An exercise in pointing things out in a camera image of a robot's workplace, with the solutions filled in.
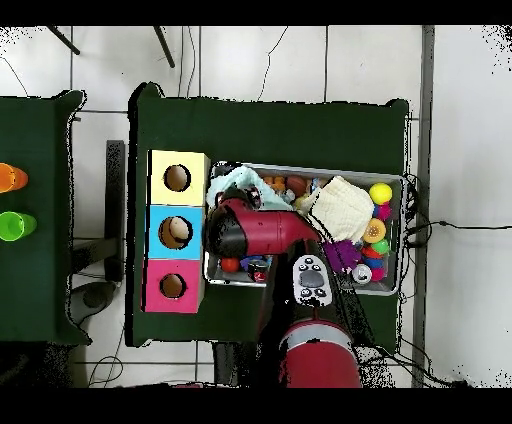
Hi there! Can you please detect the mint knitted cloth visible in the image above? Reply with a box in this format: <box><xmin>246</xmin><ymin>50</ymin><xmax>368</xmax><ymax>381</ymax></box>
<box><xmin>205</xmin><ymin>165</ymin><xmax>295</xmax><ymax>211</ymax></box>

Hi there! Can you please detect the wooden box with three holes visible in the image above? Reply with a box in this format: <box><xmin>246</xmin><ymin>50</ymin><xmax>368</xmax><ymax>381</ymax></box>
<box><xmin>142</xmin><ymin>149</ymin><xmax>211</xmax><ymax>314</ymax></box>

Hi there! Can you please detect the brown toy football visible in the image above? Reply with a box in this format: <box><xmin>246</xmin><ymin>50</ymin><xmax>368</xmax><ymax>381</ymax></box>
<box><xmin>285</xmin><ymin>175</ymin><xmax>308</xmax><ymax>197</ymax></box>

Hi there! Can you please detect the cream knitted cloth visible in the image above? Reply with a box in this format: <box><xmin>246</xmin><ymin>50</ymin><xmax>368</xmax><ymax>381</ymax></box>
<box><xmin>297</xmin><ymin>175</ymin><xmax>376</xmax><ymax>243</ymax></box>

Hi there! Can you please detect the purple spiky ball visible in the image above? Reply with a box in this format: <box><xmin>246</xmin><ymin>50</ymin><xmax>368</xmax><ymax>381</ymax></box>
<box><xmin>322</xmin><ymin>239</ymin><xmax>361</xmax><ymax>273</ymax></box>

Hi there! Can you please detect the yellow ball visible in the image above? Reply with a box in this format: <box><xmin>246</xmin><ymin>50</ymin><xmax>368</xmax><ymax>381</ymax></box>
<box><xmin>368</xmin><ymin>182</ymin><xmax>394</xmax><ymax>206</ymax></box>

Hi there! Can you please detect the black tripod leg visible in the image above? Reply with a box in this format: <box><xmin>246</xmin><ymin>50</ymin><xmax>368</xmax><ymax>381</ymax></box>
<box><xmin>152</xmin><ymin>25</ymin><xmax>176</xmax><ymax>69</ymax></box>
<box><xmin>46</xmin><ymin>25</ymin><xmax>81</xmax><ymax>56</ymax></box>

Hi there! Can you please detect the dark green side table cloth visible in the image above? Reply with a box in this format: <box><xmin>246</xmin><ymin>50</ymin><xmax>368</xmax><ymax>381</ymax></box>
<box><xmin>0</xmin><ymin>89</ymin><xmax>91</xmax><ymax>347</ymax></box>

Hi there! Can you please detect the green plastic cup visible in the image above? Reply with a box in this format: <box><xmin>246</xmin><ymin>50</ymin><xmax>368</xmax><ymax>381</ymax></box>
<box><xmin>0</xmin><ymin>210</ymin><xmax>38</xmax><ymax>242</ymax></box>

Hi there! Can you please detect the orange plastic cup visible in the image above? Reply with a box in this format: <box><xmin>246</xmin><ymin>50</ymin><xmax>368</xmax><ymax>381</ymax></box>
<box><xmin>0</xmin><ymin>162</ymin><xmax>29</xmax><ymax>194</ymax></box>

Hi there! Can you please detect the wire mesh bin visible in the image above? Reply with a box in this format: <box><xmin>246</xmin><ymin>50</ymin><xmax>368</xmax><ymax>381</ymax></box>
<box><xmin>203</xmin><ymin>160</ymin><xmax>405</xmax><ymax>297</ymax></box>

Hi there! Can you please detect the black cable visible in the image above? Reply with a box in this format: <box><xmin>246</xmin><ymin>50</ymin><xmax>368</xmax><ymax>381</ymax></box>
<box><xmin>403</xmin><ymin>219</ymin><xmax>512</xmax><ymax>245</ymax></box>

